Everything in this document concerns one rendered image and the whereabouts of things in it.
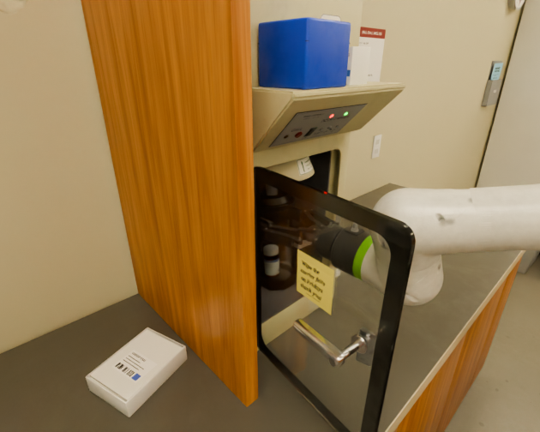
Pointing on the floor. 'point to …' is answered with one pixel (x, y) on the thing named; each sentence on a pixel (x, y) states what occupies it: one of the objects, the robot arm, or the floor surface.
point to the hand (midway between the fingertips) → (274, 215)
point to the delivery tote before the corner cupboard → (527, 261)
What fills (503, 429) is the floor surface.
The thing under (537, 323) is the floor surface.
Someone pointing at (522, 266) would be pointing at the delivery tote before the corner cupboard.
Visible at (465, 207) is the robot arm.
